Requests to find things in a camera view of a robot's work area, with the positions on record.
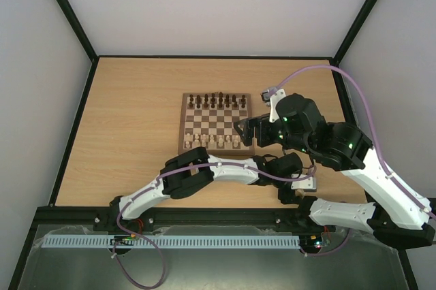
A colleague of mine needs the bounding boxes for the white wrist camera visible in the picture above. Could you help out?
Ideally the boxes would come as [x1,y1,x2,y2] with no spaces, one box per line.
[291,176,317,192]
[261,87,286,123]

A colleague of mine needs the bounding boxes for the metal front plate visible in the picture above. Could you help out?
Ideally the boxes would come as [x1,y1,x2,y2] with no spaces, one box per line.
[18,227,407,289]

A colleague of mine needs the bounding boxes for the light blue slotted cable duct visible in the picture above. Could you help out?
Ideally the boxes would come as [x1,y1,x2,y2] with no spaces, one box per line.
[42,235,300,249]

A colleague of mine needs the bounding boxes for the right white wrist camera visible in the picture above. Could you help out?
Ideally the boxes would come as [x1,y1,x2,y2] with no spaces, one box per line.
[261,87,286,123]

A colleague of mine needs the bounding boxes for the black enclosure frame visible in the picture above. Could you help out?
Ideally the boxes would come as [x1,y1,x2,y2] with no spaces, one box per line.
[8,0,419,289]

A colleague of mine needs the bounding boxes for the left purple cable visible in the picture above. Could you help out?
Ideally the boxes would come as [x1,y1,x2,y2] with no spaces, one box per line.
[115,166,314,289]

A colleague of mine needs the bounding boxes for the purple cable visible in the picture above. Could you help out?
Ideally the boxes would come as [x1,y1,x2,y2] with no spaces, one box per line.
[115,166,314,289]
[265,64,436,257]

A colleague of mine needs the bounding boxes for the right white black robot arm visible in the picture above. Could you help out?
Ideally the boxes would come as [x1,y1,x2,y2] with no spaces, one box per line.
[233,94,435,250]

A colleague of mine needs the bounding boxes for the black aluminium mounting rail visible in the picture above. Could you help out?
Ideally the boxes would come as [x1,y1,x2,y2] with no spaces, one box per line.
[31,206,309,233]

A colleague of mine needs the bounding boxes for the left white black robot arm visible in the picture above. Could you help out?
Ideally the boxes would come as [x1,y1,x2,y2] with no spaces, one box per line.
[109,147,310,221]

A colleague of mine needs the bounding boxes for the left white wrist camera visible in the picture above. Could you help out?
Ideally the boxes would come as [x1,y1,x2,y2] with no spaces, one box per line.
[291,176,317,192]

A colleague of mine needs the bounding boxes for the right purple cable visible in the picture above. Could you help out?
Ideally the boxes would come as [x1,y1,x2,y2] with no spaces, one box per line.
[265,64,436,257]

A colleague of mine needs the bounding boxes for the wooden chess board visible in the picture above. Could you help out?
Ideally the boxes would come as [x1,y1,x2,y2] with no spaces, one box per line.
[178,92,255,156]

